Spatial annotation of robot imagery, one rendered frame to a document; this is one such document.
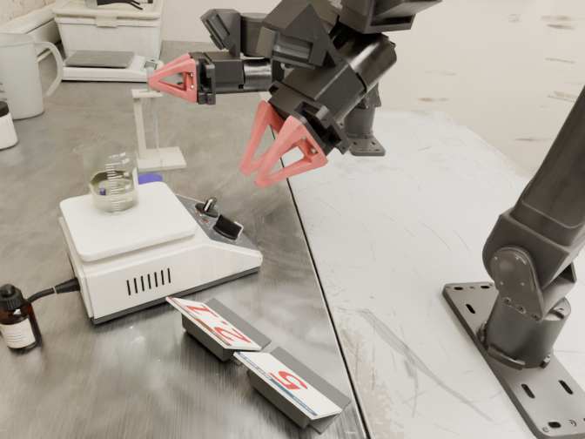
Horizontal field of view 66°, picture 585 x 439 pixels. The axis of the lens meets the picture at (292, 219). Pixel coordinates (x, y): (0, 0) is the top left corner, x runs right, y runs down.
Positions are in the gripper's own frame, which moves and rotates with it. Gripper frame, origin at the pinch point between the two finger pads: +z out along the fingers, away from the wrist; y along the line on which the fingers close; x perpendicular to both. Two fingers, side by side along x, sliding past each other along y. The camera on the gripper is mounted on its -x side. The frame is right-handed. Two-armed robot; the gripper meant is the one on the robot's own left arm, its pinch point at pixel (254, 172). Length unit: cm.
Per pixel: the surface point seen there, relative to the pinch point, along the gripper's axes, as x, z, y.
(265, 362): 4.0, 12.2, 15.1
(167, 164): 9.8, 8.1, -32.0
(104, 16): 7, -7, -111
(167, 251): -1.8, 12.2, 0.8
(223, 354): 3.0, 14.7, 11.7
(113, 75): 12, 4, -88
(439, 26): 93, -103, -98
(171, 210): -2.0, 9.4, -3.8
